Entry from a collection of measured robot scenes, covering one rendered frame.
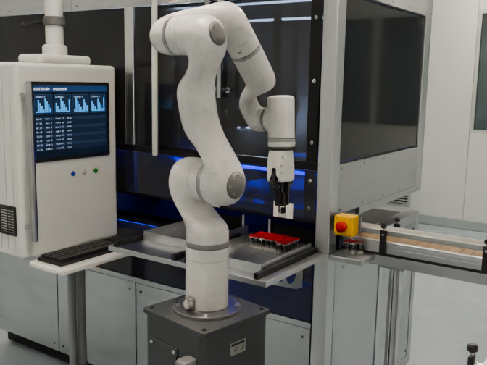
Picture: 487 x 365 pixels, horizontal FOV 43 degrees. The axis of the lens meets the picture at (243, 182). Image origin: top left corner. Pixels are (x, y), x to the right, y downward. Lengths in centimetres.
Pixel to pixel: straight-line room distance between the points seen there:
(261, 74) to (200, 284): 61
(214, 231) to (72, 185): 107
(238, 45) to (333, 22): 58
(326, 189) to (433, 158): 473
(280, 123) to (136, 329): 146
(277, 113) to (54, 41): 110
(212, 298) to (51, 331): 186
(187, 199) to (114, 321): 147
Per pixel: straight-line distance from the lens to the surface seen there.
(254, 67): 174
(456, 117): 681
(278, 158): 185
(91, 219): 270
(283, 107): 185
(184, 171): 166
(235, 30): 168
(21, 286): 357
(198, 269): 168
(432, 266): 224
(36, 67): 248
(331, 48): 219
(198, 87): 157
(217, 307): 171
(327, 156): 220
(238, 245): 233
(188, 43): 153
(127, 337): 303
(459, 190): 686
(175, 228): 255
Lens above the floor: 149
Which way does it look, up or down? 9 degrees down
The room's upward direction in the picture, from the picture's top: 1 degrees clockwise
